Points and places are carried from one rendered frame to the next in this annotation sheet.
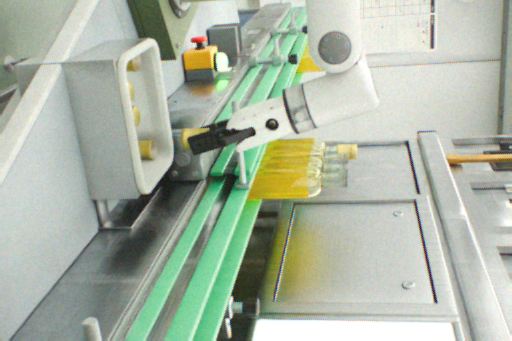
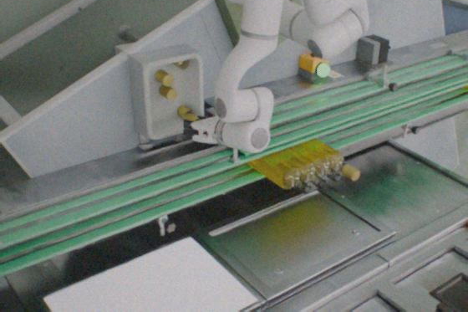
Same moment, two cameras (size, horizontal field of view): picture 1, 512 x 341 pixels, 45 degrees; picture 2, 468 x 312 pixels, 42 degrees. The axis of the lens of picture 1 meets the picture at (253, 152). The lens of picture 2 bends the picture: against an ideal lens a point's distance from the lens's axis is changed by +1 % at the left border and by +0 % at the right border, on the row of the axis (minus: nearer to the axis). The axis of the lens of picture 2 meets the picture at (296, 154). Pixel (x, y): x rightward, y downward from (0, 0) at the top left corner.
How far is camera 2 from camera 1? 1.09 m
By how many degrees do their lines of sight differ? 35
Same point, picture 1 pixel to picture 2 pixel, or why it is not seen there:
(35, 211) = (78, 125)
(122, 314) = (77, 190)
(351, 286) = (254, 252)
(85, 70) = (134, 63)
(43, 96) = (104, 70)
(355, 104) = (239, 145)
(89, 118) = (134, 88)
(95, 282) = (94, 171)
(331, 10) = (221, 86)
